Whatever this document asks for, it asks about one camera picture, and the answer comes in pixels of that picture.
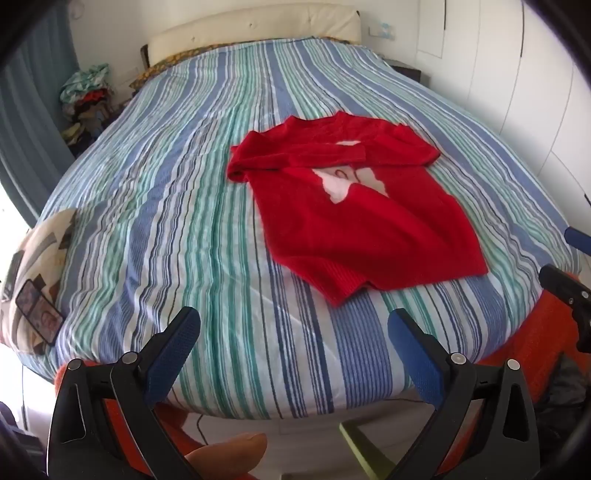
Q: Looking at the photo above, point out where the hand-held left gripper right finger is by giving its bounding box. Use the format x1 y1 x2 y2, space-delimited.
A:
387 308 542 480

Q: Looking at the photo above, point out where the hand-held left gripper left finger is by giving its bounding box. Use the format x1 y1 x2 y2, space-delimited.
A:
46 306 204 480

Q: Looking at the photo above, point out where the striped bedspread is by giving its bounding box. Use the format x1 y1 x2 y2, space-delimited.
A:
21 37 581 421

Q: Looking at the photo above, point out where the printed cushion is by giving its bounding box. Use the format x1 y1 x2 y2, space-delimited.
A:
0 208 80 370

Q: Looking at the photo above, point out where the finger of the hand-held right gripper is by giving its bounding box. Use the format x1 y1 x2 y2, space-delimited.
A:
564 225 591 256
538 264 591 326

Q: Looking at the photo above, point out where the blue-grey curtain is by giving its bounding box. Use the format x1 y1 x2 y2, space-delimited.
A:
0 0 82 228

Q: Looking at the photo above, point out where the cream padded headboard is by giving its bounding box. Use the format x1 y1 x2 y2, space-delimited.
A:
148 6 362 66

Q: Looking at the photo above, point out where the green plastic object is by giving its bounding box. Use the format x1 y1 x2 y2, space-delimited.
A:
339 420 399 480

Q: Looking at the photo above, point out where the dark nightstand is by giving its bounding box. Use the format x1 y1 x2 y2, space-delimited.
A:
385 58 433 88

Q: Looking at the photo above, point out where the pile of mixed clothes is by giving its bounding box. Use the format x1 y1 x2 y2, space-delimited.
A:
58 63 115 145

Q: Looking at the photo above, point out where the red knitted sweater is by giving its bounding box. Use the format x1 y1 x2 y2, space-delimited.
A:
226 111 490 308

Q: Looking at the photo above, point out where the dark cloth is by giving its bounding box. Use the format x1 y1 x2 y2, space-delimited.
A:
538 353 591 418

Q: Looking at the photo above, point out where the orange garment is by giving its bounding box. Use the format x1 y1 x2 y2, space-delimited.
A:
54 272 591 480

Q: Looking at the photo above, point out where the person's left hand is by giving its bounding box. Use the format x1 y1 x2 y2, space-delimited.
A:
185 432 269 480

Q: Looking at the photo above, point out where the white wardrobe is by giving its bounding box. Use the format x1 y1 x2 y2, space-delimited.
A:
416 0 591 208

